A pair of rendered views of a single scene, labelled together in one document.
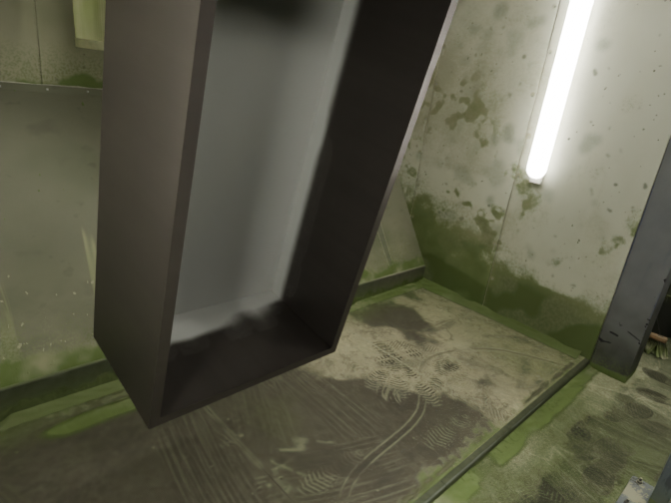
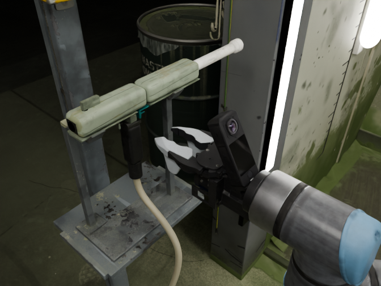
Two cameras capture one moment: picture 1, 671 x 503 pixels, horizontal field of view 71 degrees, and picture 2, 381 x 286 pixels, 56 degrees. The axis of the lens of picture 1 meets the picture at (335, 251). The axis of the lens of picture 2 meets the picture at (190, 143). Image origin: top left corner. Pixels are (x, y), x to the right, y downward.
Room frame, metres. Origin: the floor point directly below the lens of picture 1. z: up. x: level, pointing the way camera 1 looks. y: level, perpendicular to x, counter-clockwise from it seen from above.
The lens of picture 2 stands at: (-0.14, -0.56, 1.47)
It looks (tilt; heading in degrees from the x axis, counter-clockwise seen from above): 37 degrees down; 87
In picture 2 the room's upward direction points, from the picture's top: straight up
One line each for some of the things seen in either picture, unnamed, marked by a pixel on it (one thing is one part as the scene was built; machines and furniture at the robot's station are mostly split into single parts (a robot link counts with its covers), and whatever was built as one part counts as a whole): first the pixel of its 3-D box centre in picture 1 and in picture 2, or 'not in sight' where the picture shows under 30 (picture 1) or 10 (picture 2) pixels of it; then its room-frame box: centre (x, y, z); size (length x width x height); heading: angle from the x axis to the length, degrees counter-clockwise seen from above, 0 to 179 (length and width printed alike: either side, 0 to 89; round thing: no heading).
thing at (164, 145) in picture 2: not in sight; (172, 159); (-0.14, -0.07, 1.07); 0.09 x 0.03 x 0.06; 145
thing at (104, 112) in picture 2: not in sight; (172, 109); (-0.14, 0.13, 1.05); 0.49 x 0.05 x 0.23; 46
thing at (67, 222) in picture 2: not in sight; (131, 210); (-0.26, 0.07, 0.78); 0.31 x 0.23 x 0.01; 46
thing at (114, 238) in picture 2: not in sight; (130, 163); (-0.24, 0.06, 0.95); 0.26 x 0.15 x 0.32; 46
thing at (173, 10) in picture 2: not in sight; (193, 23); (-0.04, 1.24, 0.86); 0.54 x 0.54 x 0.01
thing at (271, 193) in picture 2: not in sight; (275, 200); (0.01, -0.18, 1.07); 0.10 x 0.05 x 0.09; 46
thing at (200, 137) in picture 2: not in sight; (193, 144); (-0.11, -0.04, 1.07); 0.09 x 0.03 x 0.06; 127
